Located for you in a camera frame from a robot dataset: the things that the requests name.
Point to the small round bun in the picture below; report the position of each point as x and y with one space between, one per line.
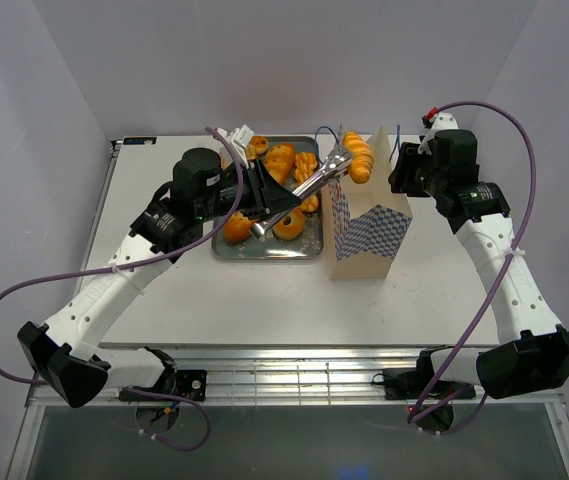
260 144

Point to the metal baking tray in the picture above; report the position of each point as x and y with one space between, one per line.
308 245

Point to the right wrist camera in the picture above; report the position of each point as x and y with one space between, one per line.
435 121

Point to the blue checkered paper bag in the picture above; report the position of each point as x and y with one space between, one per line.
364 224

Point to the metal tongs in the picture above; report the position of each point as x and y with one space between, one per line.
335 164

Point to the long baguette bread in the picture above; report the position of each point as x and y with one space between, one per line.
237 227

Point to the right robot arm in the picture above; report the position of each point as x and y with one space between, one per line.
533 350

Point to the aluminium frame rail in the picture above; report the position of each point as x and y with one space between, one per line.
239 377

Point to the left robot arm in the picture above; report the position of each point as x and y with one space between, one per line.
65 350

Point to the ring donut bread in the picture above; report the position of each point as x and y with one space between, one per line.
290 226

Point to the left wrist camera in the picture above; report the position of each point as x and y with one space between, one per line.
237 142

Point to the left logo sticker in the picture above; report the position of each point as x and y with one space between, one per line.
139 141

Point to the striped croissant bread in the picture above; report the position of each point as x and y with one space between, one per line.
361 166

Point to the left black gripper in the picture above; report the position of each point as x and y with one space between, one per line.
267 197

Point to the twisted orange pastry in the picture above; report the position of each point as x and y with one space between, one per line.
305 165

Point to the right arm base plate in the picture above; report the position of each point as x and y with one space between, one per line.
405 384

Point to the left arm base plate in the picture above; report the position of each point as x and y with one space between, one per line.
190 384

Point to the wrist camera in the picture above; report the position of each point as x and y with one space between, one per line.
435 121
237 142

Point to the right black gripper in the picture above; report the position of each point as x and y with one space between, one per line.
400 179

